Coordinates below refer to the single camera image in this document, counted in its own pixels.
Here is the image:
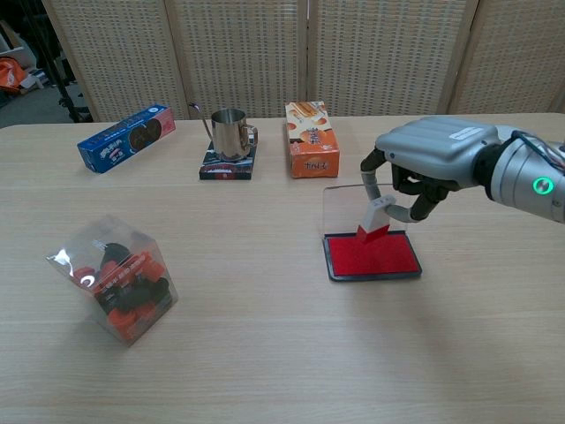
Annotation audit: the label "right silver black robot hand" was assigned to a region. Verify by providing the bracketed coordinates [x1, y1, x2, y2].
[360, 117, 500, 224]

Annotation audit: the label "red and white stamp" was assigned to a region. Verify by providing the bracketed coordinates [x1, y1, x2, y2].
[355, 194, 397, 245]

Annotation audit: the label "red ink pad clear lid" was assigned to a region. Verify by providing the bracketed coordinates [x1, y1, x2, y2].
[321, 183, 423, 284]

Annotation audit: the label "orange snack box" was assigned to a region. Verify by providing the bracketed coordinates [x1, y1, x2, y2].
[284, 100, 342, 179]

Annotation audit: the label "stainless steel mug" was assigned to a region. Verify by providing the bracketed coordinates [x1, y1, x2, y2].
[210, 109, 260, 163]

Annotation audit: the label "wooden perforated folding screen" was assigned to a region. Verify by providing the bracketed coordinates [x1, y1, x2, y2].
[41, 0, 565, 123]

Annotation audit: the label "dark printed square coaster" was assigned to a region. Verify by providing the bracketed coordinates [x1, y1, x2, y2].
[199, 143, 256, 181]

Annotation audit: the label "thin dark metal spoon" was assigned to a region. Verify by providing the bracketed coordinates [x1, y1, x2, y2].
[189, 102, 214, 139]

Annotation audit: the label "blue cookie box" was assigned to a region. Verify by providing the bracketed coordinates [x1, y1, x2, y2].
[77, 103, 177, 175]

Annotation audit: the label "clear box red black items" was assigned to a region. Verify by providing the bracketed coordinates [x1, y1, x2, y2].
[44, 215, 179, 347]

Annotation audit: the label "black tripod stand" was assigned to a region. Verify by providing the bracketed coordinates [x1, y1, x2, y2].
[24, 0, 92, 124]

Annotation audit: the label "orange bag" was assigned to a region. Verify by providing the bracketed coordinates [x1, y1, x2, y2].
[0, 55, 28, 95]

